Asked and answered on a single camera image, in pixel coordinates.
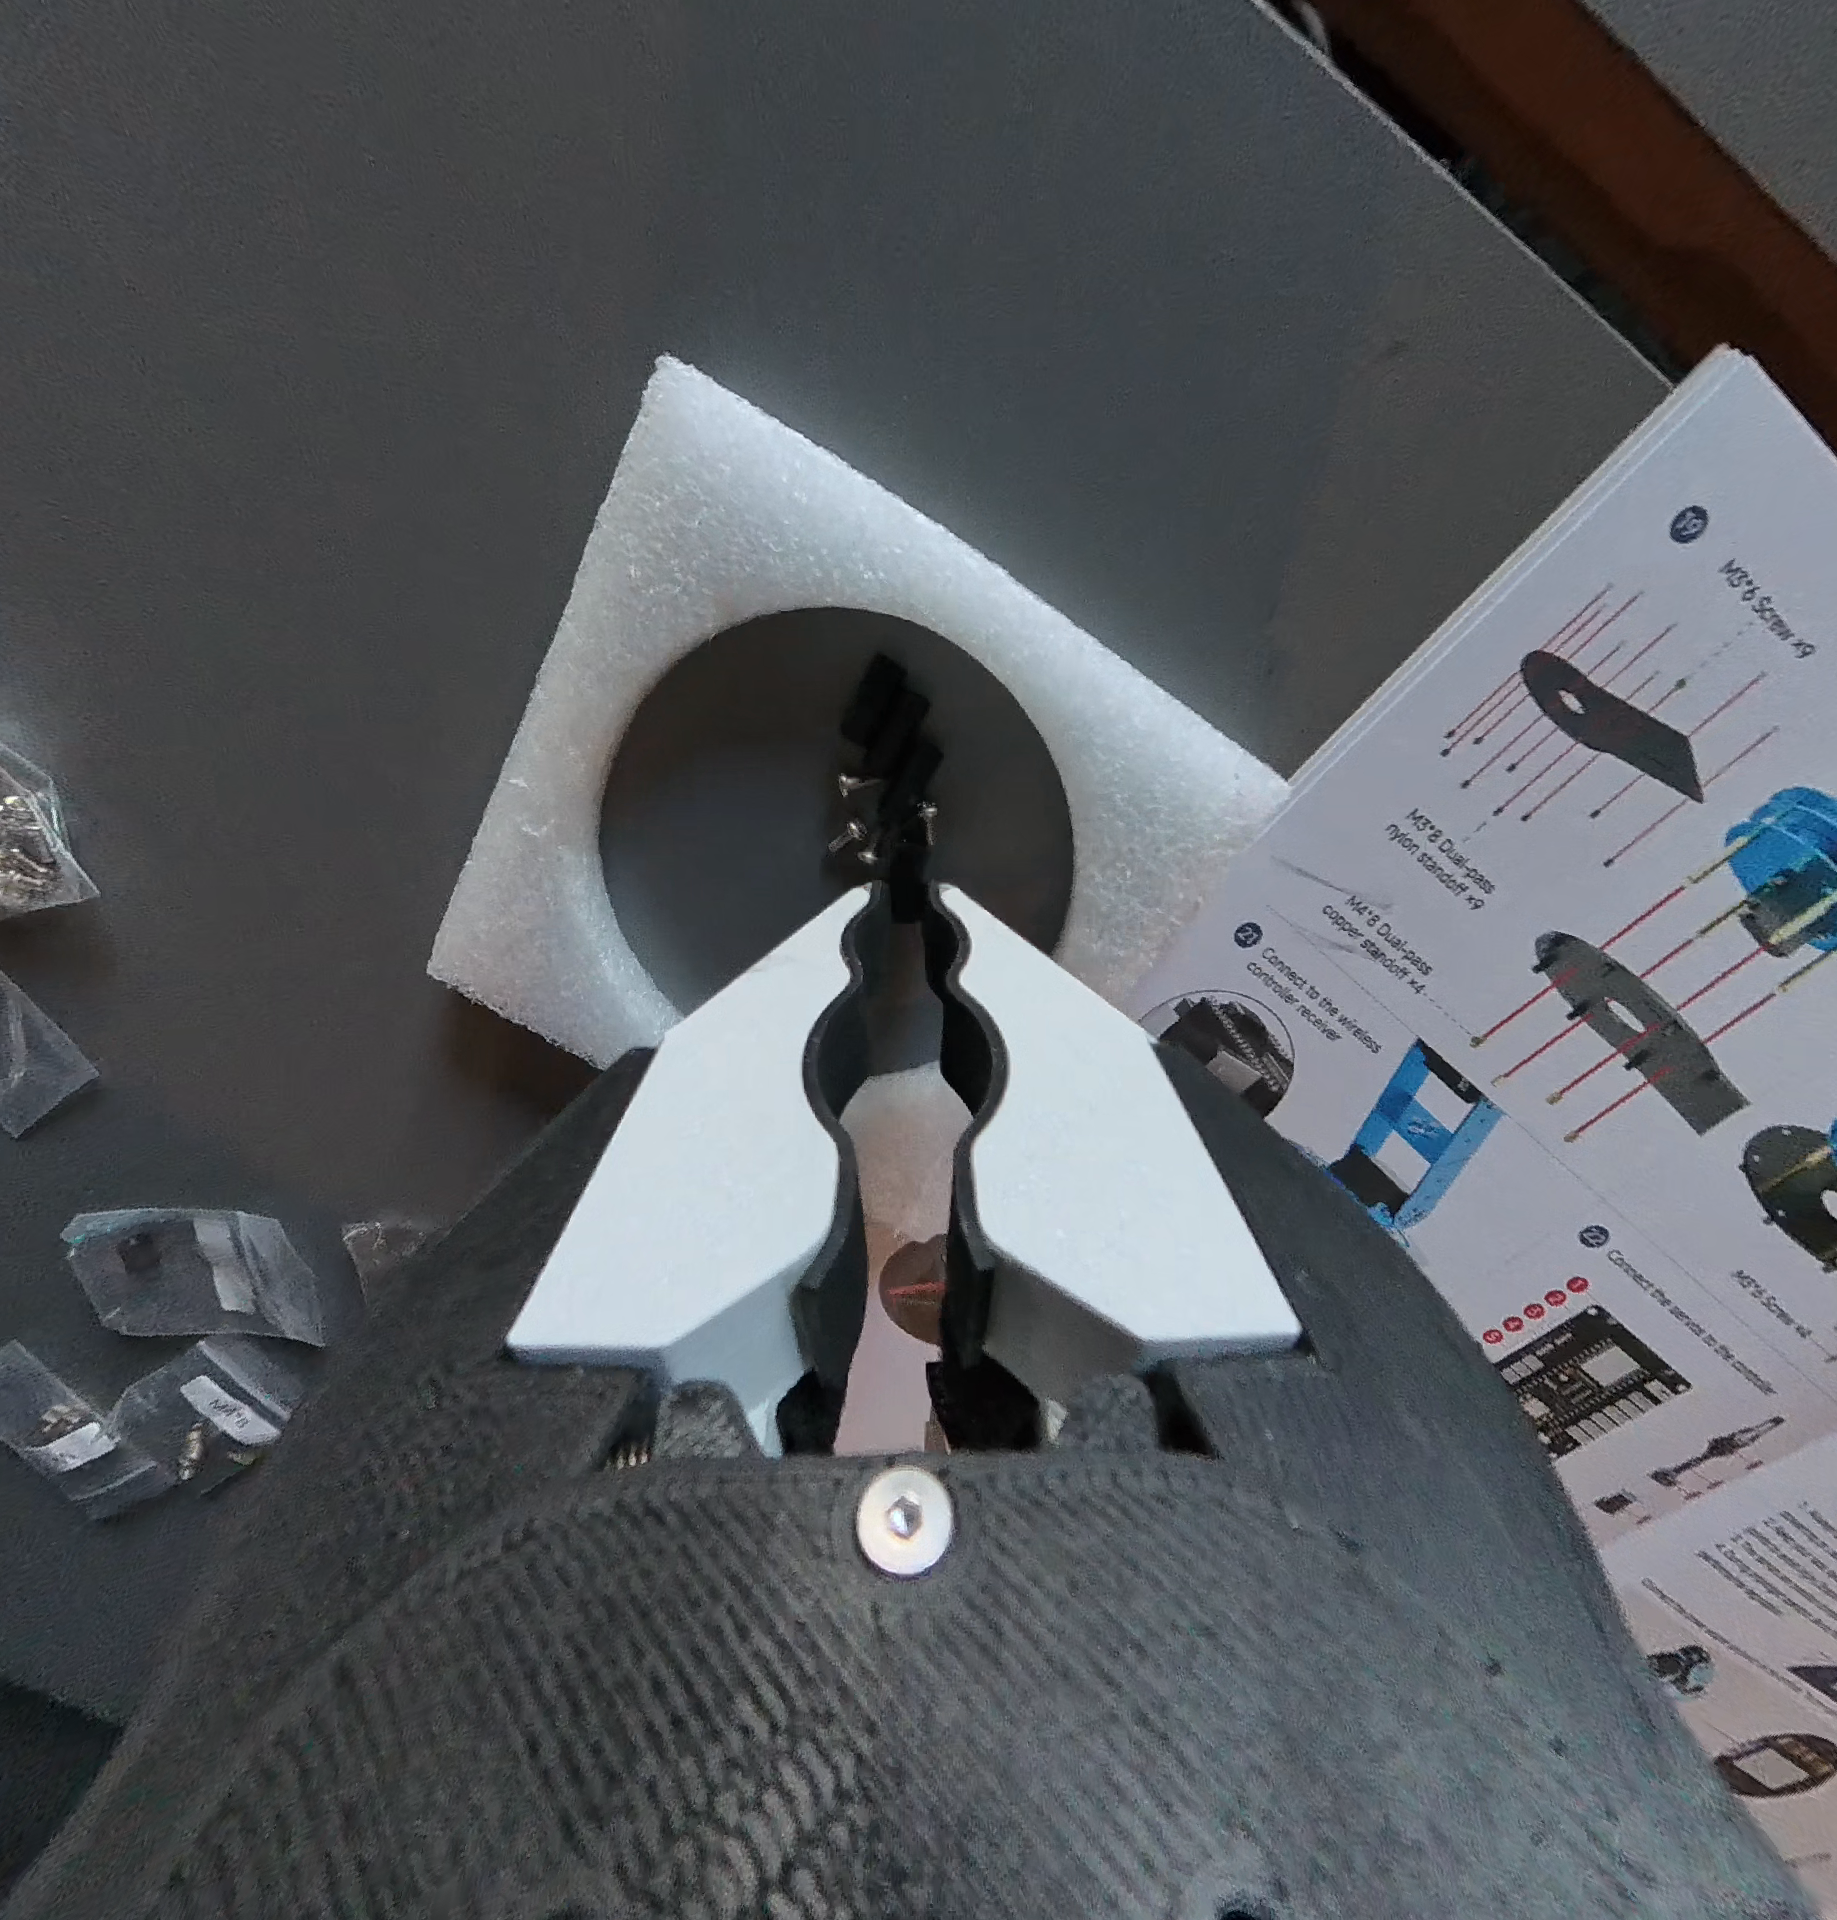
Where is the grey desk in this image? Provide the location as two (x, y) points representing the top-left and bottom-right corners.
(0, 0), (1679, 1727)

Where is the white foam block round hole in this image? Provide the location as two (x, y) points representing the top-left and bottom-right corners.
(430, 357), (1293, 1070)

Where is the scatter of clear parts bags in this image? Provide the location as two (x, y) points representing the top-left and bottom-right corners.
(0, 707), (456, 1522)

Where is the printed instruction booklet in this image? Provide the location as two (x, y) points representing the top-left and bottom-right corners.
(1135, 349), (1837, 1868)

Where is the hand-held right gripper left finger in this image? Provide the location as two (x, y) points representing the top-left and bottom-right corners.
(504, 884), (879, 1457)

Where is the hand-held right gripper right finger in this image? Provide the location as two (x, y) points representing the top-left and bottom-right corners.
(934, 884), (1305, 1455)

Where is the pile of black standoffs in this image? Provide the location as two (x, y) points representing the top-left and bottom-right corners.
(852, 654), (947, 864)

